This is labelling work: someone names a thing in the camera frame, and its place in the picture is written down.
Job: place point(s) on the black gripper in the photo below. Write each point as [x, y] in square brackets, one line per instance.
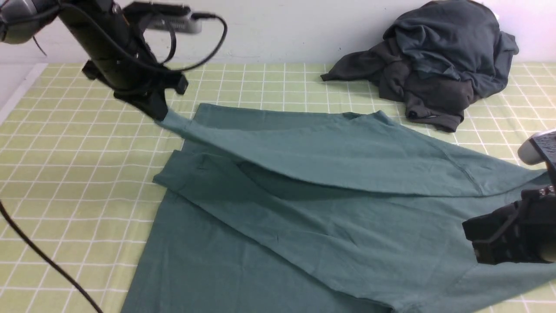
[119, 56]
[521, 232]

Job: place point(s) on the green long-sleeved shirt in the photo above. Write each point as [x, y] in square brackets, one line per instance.
[283, 212]

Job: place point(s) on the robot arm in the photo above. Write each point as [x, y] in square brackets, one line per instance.
[21, 20]

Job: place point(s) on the green checkered tablecloth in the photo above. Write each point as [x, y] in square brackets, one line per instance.
[77, 166]

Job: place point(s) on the dark grey crumpled garment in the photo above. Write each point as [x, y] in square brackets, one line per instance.
[436, 101]

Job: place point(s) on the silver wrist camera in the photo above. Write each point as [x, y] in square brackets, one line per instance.
[161, 16]
[539, 148]

